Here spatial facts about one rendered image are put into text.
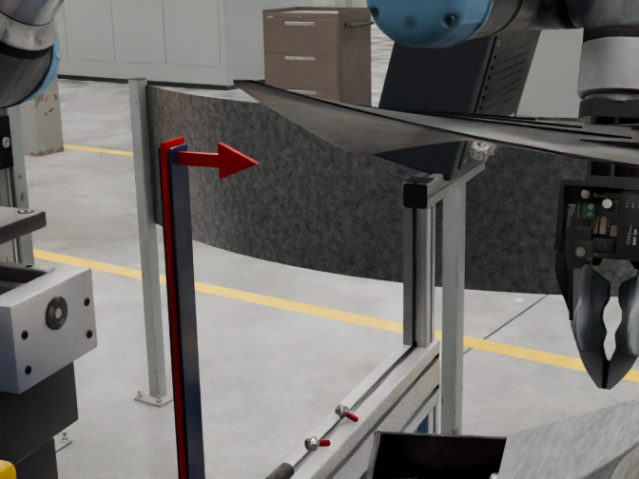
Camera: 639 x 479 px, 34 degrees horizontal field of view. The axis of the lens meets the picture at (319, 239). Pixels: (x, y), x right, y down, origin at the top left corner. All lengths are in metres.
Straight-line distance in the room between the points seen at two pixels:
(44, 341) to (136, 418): 2.10
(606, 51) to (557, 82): 6.17
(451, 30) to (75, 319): 0.57
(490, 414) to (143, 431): 1.00
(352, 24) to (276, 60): 0.63
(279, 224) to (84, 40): 9.04
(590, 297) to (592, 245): 0.07
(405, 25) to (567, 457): 0.29
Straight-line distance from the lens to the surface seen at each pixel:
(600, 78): 0.80
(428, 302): 1.23
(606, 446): 0.62
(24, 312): 1.05
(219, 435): 3.02
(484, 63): 1.21
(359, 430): 1.05
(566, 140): 0.53
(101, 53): 11.40
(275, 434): 3.01
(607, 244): 0.77
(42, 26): 1.18
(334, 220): 2.52
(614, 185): 0.77
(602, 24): 0.81
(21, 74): 1.20
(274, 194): 2.62
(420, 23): 0.71
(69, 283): 1.10
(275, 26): 7.55
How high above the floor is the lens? 1.31
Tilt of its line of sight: 15 degrees down
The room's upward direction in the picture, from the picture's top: 1 degrees counter-clockwise
